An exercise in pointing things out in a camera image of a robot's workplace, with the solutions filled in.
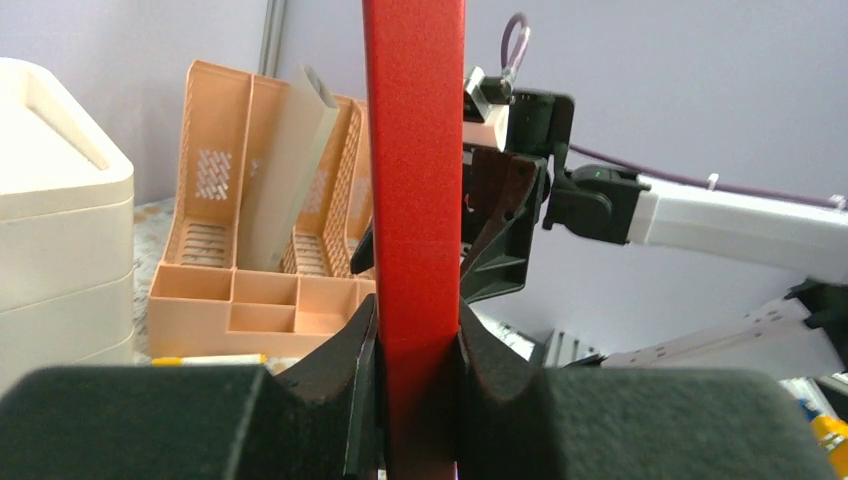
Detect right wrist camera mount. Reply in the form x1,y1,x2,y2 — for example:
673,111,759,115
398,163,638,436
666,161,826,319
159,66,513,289
462,66,510,151

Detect red folder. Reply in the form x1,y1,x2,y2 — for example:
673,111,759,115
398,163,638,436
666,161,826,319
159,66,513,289
362,0,465,479

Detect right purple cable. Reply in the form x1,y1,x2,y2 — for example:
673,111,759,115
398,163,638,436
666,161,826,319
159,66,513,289
500,11,848,212

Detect beige folder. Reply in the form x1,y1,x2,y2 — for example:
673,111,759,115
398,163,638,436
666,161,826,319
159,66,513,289
237,65,339,272

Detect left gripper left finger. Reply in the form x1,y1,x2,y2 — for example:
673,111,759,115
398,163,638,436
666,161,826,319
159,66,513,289
1,295,377,479

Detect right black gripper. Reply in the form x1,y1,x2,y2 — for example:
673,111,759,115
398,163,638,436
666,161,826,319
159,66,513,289
460,90,575,302

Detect orange plastic file rack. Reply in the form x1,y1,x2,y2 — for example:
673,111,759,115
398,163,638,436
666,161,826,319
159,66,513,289
146,60,376,358

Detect yellow capped white marker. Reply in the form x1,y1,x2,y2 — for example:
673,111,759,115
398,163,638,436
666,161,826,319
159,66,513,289
151,354,267,367

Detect floral table mat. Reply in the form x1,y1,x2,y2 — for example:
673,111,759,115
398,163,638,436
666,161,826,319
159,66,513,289
133,198,175,364

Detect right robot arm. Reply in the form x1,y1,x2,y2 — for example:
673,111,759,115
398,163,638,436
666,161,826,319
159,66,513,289
460,88,847,379

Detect white three-drawer organizer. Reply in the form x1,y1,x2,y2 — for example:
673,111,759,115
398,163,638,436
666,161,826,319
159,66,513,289
1,58,135,389

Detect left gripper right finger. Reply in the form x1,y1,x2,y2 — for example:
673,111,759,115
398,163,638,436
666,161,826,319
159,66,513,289
458,306,835,479

